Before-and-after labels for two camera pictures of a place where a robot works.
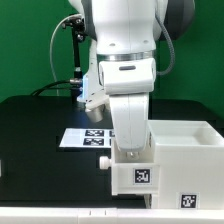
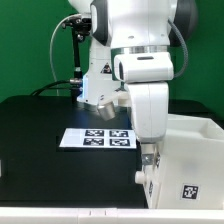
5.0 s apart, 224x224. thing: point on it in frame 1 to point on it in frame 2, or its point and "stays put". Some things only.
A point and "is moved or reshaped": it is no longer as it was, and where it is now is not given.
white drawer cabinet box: [190, 157] stays put
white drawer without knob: [140, 176] is moved or reshaped
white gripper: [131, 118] to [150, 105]
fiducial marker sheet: [88, 137] stays put
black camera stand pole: [77, 26] stays put
